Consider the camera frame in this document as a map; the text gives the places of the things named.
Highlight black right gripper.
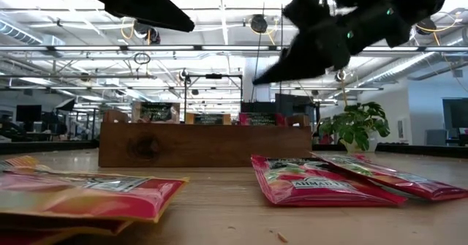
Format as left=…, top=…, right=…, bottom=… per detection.
left=252, top=0, right=450, bottom=84

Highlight red strawberry tea sachet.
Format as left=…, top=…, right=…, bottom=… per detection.
left=250, top=154, right=407, bottom=207
left=310, top=151, right=468, bottom=202
left=238, top=112, right=287, bottom=127

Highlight beige vanilla apple tea sachet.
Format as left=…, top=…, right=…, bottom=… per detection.
left=131, top=101, right=181, bottom=124

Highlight wooden tea caddy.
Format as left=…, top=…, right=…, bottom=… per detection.
left=98, top=109, right=314, bottom=168

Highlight black partition screens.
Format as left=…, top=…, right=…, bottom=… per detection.
left=240, top=93, right=317, bottom=116

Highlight long ceiling light strip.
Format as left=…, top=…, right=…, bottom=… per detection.
left=0, top=44, right=468, bottom=53

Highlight white building column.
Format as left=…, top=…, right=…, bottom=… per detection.
left=243, top=56, right=272, bottom=103

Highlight potted green plant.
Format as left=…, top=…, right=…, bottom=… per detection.
left=317, top=100, right=391, bottom=154

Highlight black tilted panel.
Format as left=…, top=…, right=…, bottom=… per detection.
left=54, top=97, right=76, bottom=112

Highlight small black monitor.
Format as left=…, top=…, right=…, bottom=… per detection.
left=15, top=105, right=42, bottom=122

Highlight large black monitor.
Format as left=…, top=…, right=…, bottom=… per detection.
left=442, top=97, right=468, bottom=129

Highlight black ceiling cable reel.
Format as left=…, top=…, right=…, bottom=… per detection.
left=415, top=18, right=438, bottom=36
left=133, top=18, right=162, bottom=45
left=249, top=14, right=270, bottom=34

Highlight thin black hanging cable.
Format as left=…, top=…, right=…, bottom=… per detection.
left=279, top=0, right=284, bottom=103

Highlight yellow hanging cable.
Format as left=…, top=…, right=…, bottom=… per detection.
left=338, top=69, right=349, bottom=108

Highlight black rig stand frame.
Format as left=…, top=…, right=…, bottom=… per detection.
left=184, top=72, right=244, bottom=115

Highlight large silver ventilation duct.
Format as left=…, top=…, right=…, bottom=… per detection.
left=360, top=49, right=468, bottom=87

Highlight ribbed silver ventilation duct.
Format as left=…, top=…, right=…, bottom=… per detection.
left=0, top=18, right=66, bottom=47

